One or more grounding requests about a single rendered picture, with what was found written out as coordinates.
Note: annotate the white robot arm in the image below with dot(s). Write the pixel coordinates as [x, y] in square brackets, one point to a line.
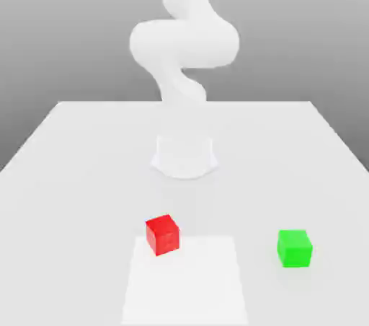
[184, 43]

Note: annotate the small red cube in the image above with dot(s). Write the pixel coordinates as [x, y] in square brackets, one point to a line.
[163, 235]

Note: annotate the small green cube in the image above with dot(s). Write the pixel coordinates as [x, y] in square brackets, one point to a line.
[294, 248]

